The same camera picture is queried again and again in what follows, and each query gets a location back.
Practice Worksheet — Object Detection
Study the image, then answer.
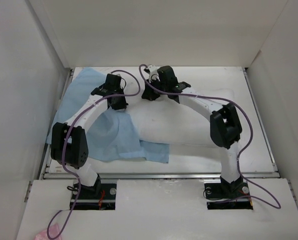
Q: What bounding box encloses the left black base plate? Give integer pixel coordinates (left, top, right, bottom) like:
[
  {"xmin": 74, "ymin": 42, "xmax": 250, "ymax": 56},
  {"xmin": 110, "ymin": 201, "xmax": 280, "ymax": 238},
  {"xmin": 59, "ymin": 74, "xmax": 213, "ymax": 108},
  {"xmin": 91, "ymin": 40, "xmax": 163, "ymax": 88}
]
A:
[{"xmin": 73, "ymin": 182, "xmax": 117, "ymax": 211}]

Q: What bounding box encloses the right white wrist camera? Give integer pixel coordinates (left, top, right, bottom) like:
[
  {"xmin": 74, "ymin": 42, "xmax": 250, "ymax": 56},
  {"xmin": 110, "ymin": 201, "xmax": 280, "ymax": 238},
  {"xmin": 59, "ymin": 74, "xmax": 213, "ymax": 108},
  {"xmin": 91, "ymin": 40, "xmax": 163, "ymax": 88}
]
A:
[{"xmin": 144, "ymin": 64, "xmax": 159, "ymax": 83}]

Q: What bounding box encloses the purple cable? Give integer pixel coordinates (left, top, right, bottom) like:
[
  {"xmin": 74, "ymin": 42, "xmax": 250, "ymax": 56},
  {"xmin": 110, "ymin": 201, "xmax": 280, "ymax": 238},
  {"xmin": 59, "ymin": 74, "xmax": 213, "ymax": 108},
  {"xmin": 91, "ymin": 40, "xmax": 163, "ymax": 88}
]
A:
[
  {"xmin": 138, "ymin": 63, "xmax": 282, "ymax": 210},
  {"xmin": 46, "ymin": 69, "xmax": 141, "ymax": 240}
]

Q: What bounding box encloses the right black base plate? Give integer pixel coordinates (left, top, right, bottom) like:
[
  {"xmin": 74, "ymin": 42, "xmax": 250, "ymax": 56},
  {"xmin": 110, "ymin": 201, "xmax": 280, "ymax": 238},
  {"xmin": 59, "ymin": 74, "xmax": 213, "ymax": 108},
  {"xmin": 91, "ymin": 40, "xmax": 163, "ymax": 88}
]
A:
[{"xmin": 203, "ymin": 182, "xmax": 253, "ymax": 210}]

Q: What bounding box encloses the aluminium front rail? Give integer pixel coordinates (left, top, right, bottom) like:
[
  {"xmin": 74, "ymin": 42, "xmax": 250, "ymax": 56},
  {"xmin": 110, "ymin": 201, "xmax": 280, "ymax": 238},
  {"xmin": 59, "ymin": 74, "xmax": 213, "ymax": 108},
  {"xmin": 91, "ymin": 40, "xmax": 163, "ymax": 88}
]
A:
[{"xmin": 41, "ymin": 171, "xmax": 280, "ymax": 180}]

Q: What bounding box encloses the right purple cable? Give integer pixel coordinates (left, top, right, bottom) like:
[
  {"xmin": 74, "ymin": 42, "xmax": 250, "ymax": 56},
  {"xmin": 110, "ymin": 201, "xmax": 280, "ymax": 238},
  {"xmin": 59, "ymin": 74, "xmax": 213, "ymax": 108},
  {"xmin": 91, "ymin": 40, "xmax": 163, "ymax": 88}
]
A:
[{"xmin": 138, "ymin": 63, "xmax": 282, "ymax": 210}]

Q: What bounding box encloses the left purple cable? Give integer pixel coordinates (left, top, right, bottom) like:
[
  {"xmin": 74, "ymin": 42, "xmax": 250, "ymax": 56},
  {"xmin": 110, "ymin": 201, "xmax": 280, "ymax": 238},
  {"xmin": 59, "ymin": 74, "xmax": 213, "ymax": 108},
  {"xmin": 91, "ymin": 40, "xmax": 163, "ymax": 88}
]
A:
[{"xmin": 46, "ymin": 69, "xmax": 141, "ymax": 240}]

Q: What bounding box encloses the pink plastic bag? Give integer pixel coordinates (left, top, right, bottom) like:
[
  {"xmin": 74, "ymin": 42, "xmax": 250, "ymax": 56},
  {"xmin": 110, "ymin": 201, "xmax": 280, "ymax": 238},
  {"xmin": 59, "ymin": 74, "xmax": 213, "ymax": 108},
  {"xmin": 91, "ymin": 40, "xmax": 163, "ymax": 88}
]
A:
[{"xmin": 34, "ymin": 224, "xmax": 59, "ymax": 240}]

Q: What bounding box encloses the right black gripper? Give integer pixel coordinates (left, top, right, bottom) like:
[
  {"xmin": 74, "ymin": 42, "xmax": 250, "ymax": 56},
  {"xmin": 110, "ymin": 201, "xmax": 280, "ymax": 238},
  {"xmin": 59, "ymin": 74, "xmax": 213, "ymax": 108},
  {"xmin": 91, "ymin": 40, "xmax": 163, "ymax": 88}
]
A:
[{"xmin": 143, "ymin": 76, "xmax": 168, "ymax": 101}]

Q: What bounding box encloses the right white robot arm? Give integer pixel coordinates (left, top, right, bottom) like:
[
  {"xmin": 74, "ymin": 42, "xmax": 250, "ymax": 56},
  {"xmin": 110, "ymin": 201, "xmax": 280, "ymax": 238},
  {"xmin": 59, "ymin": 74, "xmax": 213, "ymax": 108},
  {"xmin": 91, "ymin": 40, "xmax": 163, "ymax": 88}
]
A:
[{"xmin": 139, "ymin": 64, "xmax": 243, "ymax": 197}]

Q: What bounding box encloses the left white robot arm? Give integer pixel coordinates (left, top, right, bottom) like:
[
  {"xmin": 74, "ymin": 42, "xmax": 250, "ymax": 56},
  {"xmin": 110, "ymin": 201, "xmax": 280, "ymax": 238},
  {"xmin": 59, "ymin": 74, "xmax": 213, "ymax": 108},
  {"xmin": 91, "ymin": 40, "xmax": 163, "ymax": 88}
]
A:
[{"xmin": 51, "ymin": 73, "xmax": 128, "ymax": 199}]

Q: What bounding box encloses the light blue pillowcase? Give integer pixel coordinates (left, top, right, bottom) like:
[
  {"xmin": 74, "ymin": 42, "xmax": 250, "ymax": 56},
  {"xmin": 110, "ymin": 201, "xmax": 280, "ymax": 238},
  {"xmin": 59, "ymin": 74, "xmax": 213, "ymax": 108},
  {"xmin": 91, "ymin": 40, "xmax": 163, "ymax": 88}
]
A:
[{"xmin": 53, "ymin": 67, "xmax": 170, "ymax": 164}]

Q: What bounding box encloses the white pillow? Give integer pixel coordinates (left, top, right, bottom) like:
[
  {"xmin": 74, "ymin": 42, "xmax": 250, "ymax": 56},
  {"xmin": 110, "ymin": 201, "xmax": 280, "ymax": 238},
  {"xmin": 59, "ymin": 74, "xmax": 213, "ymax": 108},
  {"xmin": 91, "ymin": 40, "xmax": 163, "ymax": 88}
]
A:
[{"xmin": 123, "ymin": 81, "xmax": 239, "ymax": 148}]

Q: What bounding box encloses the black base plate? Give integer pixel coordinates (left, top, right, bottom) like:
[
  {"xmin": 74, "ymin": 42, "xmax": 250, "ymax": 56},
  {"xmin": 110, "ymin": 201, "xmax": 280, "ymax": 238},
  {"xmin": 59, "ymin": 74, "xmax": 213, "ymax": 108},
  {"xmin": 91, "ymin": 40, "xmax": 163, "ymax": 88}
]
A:
[
  {"xmin": 203, "ymin": 182, "xmax": 253, "ymax": 210},
  {"xmin": 73, "ymin": 182, "xmax": 117, "ymax": 211}
]

